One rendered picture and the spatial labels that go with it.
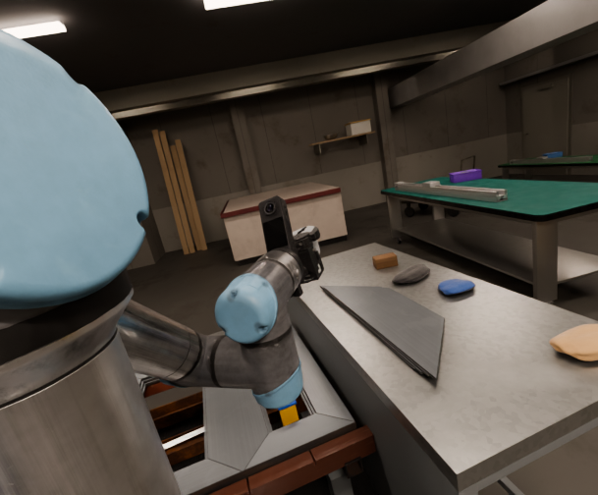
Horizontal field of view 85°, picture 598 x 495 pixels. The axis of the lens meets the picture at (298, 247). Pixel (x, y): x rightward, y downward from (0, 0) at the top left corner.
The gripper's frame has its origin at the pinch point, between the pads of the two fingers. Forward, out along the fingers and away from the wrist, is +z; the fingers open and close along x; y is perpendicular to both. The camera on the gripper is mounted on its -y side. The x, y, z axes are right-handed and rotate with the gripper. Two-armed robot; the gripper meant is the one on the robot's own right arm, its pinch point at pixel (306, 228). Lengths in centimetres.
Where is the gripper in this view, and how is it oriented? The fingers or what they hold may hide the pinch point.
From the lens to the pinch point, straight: 70.9
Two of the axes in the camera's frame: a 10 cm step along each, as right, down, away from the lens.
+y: 3.2, 9.2, 2.1
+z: 2.8, -3.1, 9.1
